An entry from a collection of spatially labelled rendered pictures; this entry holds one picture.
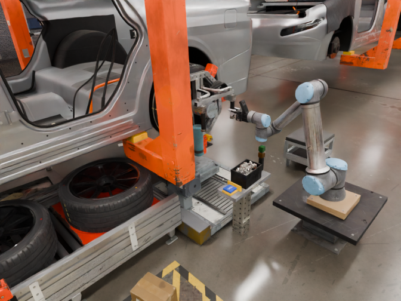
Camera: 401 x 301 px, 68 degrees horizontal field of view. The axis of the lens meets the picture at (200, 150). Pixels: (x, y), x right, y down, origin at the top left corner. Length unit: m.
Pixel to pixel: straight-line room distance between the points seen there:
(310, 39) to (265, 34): 0.63
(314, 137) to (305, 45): 2.79
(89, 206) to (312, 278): 1.53
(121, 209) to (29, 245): 0.55
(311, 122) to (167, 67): 0.93
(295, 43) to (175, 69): 3.08
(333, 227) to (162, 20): 1.63
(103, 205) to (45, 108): 1.13
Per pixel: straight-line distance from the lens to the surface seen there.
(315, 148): 2.02
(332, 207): 2.26
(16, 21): 4.21
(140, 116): 2.31
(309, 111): 1.96
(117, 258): 2.11
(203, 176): 2.84
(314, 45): 4.69
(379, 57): 5.52
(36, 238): 1.97
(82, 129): 2.13
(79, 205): 2.11
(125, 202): 2.06
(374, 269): 2.44
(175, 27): 1.73
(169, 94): 1.77
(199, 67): 2.53
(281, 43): 4.67
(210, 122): 2.66
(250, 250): 2.33
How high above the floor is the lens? 1.68
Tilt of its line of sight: 28 degrees down
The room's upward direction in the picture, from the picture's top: 3 degrees counter-clockwise
